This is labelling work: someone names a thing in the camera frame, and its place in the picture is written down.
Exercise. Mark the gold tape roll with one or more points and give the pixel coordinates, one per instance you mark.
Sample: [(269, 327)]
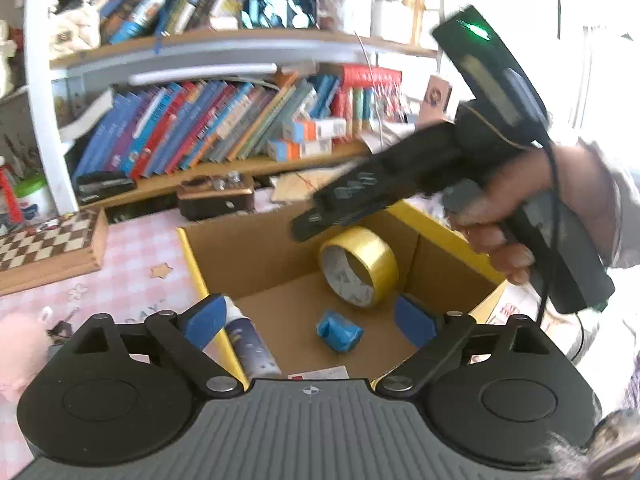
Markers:
[(370, 255)]

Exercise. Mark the black stapler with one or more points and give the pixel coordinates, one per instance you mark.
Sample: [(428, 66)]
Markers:
[(102, 185)]

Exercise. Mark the set of red books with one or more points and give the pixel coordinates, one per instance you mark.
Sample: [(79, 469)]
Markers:
[(370, 77)]

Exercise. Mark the brown paper envelope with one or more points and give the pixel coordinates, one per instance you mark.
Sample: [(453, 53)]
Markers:
[(310, 185)]

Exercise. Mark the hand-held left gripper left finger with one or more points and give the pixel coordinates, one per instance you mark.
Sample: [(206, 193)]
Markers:
[(205, 320)]

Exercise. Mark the person's furry grey sleeve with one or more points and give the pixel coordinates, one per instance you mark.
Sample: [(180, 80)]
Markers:
[(615, 440)]

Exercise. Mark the white tube lamp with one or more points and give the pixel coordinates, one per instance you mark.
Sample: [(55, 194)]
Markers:
[(200, 74)]

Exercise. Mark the person's right forearm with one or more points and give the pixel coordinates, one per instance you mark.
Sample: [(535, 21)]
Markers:
[(627, 210)]

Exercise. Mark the wooden chessboard box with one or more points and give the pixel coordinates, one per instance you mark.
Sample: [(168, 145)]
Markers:
[(50, 245)]

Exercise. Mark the blue packet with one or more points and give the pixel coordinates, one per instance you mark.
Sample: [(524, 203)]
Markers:
[(340, 332)]

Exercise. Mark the white blue tube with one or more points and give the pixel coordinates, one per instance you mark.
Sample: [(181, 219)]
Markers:
[(252, 350)]

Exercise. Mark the white flowered ornament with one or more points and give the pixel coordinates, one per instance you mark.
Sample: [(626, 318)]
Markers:
[(6, 60)]

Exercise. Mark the white jar green lid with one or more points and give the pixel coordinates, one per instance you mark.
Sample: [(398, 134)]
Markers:
[(34, 200)]

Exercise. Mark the person's right hand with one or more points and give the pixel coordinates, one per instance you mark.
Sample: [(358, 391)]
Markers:
[(575, 180)]

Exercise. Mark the pink plush toy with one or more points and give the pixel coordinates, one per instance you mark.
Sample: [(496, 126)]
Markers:
[(20, 355)]

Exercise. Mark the yellow cardboard box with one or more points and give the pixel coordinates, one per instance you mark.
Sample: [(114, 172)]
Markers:
[(280, 255)]

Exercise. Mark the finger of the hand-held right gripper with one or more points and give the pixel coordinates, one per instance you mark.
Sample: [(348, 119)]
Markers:
[(350, 195)]

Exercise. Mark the orange and white carton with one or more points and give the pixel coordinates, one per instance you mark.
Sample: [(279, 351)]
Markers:
[(300, 150), (315, 129)]

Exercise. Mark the pink checked cloth desktop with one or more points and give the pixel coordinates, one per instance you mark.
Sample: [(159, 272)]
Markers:
[(135, 280)]

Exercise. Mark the long row of leaning books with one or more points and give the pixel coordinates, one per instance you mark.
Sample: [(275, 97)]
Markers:
[(200, 120)]

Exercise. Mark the stack of loose papers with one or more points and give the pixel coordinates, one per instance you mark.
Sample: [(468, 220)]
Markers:
[(390, 137)]

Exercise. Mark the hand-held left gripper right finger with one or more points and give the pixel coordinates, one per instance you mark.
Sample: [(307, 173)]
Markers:
[(412, 322)]

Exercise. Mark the white framed wooden bookshelf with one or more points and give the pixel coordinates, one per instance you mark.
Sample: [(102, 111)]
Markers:
[(50, 125)]

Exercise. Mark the dark brown box with bolts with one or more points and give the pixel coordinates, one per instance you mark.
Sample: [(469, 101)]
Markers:
[(210, 205)]

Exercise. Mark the row of stacked shelf books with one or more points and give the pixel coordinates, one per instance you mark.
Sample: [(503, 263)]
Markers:
[(145, 5)]

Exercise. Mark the pink cup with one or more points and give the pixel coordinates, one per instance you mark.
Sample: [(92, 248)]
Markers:
[(435, 100)]

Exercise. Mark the white quilted pearl bag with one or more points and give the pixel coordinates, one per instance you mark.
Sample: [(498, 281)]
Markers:
[(75, 25)]

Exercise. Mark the red and white pen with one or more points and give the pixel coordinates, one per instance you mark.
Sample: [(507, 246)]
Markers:
[(10, 190)]

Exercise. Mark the small white box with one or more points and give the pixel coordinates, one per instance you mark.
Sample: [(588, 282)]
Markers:
[(320, 373)]

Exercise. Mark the white pen pot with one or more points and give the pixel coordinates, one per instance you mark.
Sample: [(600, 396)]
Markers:
[(392, 20), (356, 15)]

